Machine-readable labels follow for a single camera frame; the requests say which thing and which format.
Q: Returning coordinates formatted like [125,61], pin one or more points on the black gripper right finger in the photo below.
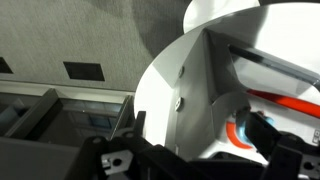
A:
[261,131]

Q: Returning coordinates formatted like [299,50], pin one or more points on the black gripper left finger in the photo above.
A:
[140,123]

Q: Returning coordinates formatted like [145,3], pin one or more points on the blue stove knob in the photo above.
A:
[240,128]

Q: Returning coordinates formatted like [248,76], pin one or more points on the silver stove screw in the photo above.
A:
[181,71]
[179,104]

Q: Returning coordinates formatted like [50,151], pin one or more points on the black-white code sticker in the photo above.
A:
[316,137]

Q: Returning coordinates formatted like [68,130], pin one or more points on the black floor outlet plate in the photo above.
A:
[84,71]
[4,66]

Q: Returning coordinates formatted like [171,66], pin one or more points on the dark grey frame post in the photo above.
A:
[36,113]
[122,115]

